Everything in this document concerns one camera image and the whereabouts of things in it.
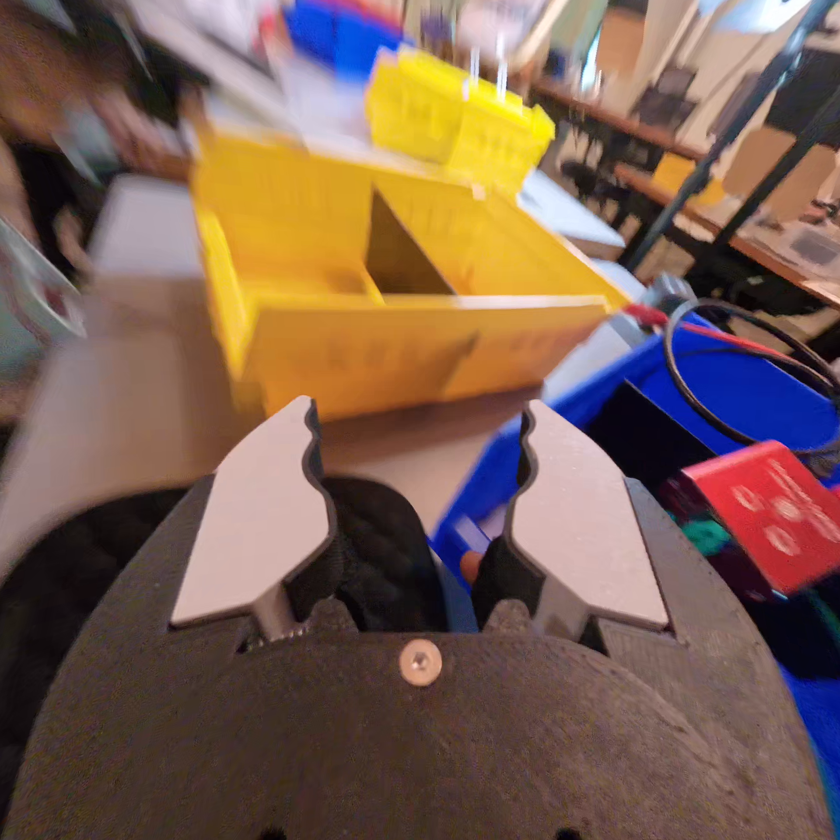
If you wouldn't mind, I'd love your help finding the large yellow plastic bin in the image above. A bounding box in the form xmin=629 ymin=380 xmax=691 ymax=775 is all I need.
xmin=192 ymin=131 xmax=632 ymax=422

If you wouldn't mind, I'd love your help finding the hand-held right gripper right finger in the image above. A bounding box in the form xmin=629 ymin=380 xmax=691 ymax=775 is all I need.
xmin=504 ymin=398 xmax=672 ymax=644

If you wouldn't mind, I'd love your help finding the small yellow plastic bin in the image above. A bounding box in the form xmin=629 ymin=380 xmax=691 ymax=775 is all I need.
xmin=449 ymin=80 xmax=557 ymax=193
xmin=365 ymin=49 xmax=475 ymax=164

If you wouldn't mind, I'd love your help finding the black cable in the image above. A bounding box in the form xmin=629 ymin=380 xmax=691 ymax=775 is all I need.
xmin=663 ymin=298 xmax=840 ymax=454

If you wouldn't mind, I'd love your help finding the black bin divider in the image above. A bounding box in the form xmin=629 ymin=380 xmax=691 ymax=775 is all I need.
xmin=364 ymin=189 xmax=457 ymax=296

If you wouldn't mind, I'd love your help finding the large blue plastic bin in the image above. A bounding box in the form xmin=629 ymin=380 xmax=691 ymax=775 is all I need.
xmin=430 ymin=320 xmax=840 ymax=788

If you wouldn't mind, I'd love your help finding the black metal stand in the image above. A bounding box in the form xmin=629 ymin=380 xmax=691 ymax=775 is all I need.
xmin=623 ymin=0 xmax=840 ymax=271

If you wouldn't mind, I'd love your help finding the person's left hand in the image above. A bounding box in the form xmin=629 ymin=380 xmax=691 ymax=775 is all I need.
xmin=459 ymin=535 xmax=547 ymax=629

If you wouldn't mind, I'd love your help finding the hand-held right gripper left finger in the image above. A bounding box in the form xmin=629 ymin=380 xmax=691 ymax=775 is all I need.
xmin=169 ymin=394 xmax=341 ymax=645

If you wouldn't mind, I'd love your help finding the red box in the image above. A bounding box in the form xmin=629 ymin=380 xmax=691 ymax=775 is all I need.
xmin=679 ymin=441 xmax=840 ymax=596

